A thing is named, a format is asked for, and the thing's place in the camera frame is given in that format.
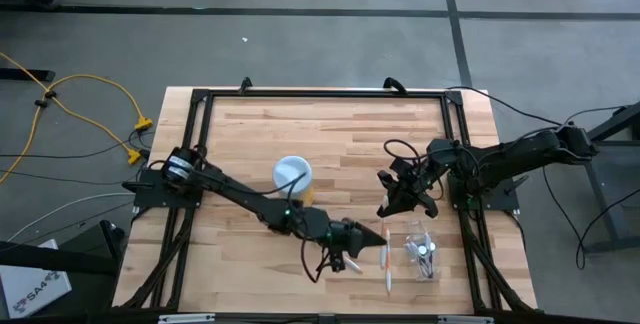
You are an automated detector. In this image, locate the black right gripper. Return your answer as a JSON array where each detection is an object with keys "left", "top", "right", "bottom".
[{"left": 376, "top": 161, "right": 446, "bottom": 218}]

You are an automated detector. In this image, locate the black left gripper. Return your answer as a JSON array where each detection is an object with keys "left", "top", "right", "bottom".
[{"left": 327, "top": 218, "right": 389, "bottom": 261}]

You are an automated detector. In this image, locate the purple white toothbrush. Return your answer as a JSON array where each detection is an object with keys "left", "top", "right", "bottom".
[
  {"left": 407, "top": 249, "right": 432, "bottom": 281},
  {"left": 422, "top": 231, "right": 434, "bottom": 280},
  {"left": 404, "top": 241, "right": 430, "bottom": 280}
]

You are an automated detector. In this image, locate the clear acrylic organiser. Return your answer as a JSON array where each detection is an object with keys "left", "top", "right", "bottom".
[{"left": 402, "top": 218, "right": 443, "bottom": 284}]

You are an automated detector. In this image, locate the yellow cup with white lid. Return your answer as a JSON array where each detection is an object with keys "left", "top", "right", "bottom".
[{"left": 271, "top": 155, "right": 316, "bottom": 206}]

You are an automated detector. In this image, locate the black equipment stand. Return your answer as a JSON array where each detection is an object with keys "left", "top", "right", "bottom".
[{"left": 0, "top": 218, "right": 127, "bottom": 278}]

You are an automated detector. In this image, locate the white printed box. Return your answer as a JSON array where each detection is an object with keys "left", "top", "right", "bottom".
[{"left": 0, "top": 237, "right": 74, "bottom": 320}]

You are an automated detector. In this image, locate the black floor bar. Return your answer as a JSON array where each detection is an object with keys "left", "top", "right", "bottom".
[{"left": 0, "top": 67, "right": 57, "bottom": 84}]

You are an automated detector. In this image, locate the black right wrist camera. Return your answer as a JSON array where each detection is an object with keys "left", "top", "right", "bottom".
[{"left": 387, "top": 156, "right": 412, "bottom": 179}]

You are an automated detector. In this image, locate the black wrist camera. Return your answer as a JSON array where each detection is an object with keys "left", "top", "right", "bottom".
[
  {"left": 387, "top": 156, "right": 412, "bottom": 179},
  {"left": 328, "top": 250, "right": 348, "bottom": 274}
]

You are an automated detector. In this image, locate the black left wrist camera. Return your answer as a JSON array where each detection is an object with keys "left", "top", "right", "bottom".
[{"left": 328, "top": 250, "right": 348, "bottom": 274}]

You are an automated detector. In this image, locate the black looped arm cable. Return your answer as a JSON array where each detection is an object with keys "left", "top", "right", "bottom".
[
  {"left": 239, "top": 171, "right": 335, "bottom": 285},
  {"left": 382, "top": 137, "right": 432, "bottom": 163}
]

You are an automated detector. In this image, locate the aluminium profile bracket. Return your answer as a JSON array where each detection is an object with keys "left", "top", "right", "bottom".
[
  {"left": 437, "top": 315, "right": 495, "bottom": 324},
  {"left": 157, "top": 313, "right": 217, "bottom": 324}
]

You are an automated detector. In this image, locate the long black arm cable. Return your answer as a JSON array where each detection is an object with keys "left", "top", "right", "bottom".
[{"left": 443, "top": 86, "right": 564, "bottom": 128}]

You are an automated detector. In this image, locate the black aluminium table frame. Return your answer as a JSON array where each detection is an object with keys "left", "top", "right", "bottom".
[{"left": 112, "top": 87, "right": 539, "bottom": 315}]

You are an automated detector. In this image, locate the black desk frame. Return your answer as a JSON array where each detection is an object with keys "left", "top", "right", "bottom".
[{"left": 581, "top": 102, "right": 640, "bottom": 256}]

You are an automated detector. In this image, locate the yellow extension cord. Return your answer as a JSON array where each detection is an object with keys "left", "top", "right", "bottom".
[
  {"left": 0, "top": 73, "right": 155, "bottom": 186},
  {"left": 0, "top": 51, "right": 144, "bottom": 166}
]

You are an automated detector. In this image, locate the white floor cable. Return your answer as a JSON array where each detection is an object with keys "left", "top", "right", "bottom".
[{"left": 7, "top": 192, "right": 137, "bottom": 243}]

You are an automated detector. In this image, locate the black floor cable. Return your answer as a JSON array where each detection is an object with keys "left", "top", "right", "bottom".
[{"left": 0, "top": 131, "right": 154, "bottom": 161}]

